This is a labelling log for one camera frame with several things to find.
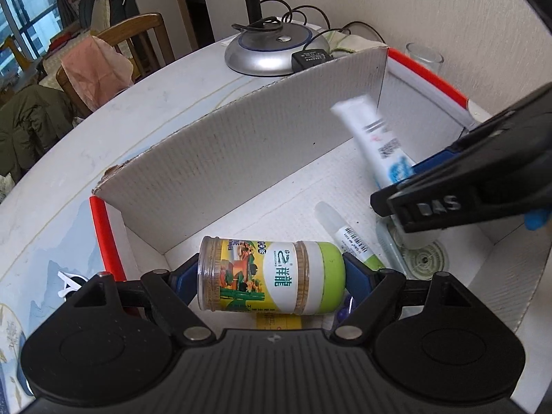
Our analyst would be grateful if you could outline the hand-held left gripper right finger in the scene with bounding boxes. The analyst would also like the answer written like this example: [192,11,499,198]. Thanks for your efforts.
[331,254,469,341]

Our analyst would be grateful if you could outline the silver lamp base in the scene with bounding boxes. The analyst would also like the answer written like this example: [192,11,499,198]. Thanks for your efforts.
[224,23,331,77]

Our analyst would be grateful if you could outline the black power adapter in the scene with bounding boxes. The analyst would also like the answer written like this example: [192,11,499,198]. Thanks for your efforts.
[292,47,332,71]

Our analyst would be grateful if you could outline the toothpick jar with green lid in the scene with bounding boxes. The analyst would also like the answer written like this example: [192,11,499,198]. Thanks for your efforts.
[197,236,347,315]

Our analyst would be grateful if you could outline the white sunglasses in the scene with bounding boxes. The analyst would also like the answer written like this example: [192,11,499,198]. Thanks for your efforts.
[57,270,88,301]

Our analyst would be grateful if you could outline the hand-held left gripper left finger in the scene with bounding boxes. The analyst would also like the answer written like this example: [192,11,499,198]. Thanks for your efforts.
[72,254,215,347]

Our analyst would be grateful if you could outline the dark green jacket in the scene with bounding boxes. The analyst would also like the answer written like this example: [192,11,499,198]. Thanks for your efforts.
[0,83,77,185]

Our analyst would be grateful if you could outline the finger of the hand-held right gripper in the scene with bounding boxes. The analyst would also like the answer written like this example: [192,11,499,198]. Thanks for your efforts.
[371,135,552,234]
[411,83,552,178]

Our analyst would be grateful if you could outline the window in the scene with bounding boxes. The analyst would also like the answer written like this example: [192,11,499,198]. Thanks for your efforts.
[0,0,62,79]

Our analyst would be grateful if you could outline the green floral cloth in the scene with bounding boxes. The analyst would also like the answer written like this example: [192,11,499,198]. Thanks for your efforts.
[321,30,385,56]

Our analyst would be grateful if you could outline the red cardboard box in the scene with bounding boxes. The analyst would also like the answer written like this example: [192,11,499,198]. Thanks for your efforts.
[89,45,552,414]

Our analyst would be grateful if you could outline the chair with draped coat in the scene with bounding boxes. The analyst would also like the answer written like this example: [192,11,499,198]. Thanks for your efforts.
[78,0,141,36]

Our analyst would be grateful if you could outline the pink cloth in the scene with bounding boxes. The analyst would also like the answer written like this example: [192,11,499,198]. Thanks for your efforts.
[61,35,135,113]

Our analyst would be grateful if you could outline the black cable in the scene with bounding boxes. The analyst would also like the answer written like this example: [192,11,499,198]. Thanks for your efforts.
[232,0,332,35]
[330,20,387,47]

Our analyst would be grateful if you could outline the white blue striped tube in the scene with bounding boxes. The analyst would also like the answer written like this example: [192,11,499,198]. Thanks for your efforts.
[331,95,441,251]

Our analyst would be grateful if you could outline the clear cap green glue pen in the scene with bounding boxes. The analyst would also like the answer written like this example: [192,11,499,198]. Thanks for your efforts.
[314,201,387,273]

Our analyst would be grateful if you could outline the round pale green case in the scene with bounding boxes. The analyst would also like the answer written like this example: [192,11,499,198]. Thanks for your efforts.
[375,219,450,282]

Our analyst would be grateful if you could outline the person's right hand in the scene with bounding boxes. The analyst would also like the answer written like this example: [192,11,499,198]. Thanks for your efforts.
[524,209,552,231]

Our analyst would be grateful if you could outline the clear drinking glass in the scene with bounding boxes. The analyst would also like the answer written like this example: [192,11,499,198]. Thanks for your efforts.
[405,42,444,77]

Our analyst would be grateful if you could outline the wooden chair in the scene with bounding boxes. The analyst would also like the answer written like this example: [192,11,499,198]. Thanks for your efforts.
[55,12,176,118]

